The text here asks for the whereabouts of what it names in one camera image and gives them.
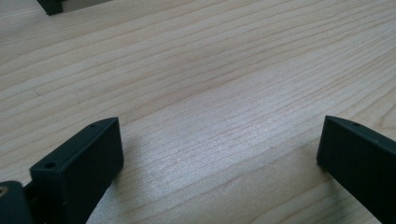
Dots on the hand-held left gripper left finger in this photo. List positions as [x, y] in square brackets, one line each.
[77, 168]

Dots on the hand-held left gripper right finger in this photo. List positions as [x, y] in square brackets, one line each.
[358, 161]

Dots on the black metal two-tier shelf rack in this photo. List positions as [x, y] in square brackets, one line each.
[51, 6]

